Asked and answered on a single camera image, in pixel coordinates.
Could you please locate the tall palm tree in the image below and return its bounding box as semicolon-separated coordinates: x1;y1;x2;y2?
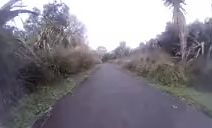
162;0;189;62

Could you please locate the dark asphalt path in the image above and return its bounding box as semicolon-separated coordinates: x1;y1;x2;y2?
33;62;212;128

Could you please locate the row of bushes and trees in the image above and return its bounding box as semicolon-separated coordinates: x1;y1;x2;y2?
101;0;212;96
0;0;103;114

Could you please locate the grass verge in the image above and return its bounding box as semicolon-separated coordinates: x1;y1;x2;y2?
117;63;212;120
7;64;102;128

